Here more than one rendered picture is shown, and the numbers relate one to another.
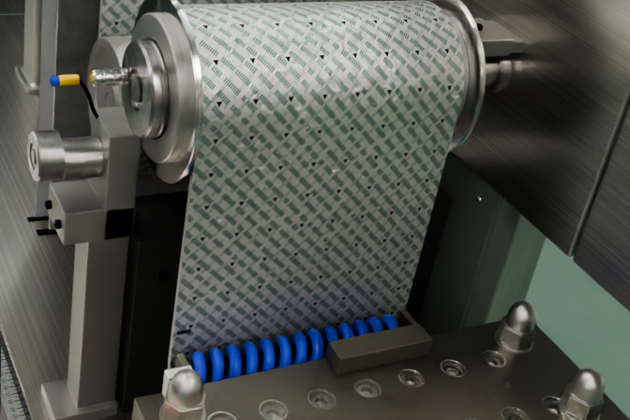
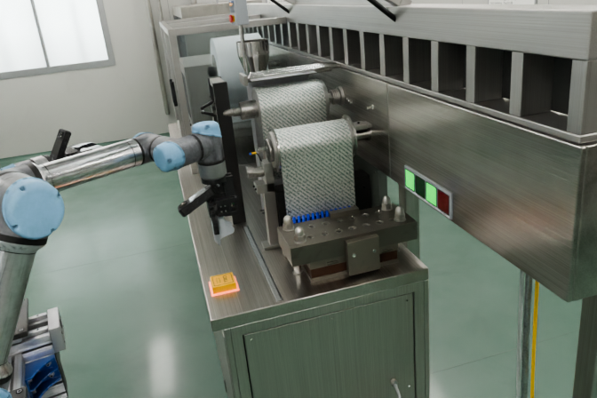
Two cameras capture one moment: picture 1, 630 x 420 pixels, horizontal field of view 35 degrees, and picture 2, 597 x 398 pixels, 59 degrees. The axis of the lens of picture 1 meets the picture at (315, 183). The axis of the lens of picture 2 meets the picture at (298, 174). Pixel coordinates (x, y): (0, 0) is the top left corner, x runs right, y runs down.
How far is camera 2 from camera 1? 94 cm
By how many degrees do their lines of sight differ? 20
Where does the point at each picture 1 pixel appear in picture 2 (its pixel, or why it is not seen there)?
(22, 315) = (258, 230)
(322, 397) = (326, 223)
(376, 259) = (340, 188)
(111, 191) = (266, 179)
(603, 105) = (386, 133)
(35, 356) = (260, 237)
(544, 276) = not seen: hidden behind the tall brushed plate
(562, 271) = not seen: hidden behind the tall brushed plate
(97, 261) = (267, 199)
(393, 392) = (346, 220)
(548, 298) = not seen: hidden behind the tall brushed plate
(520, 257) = (410, 197)
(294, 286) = (317, 197)
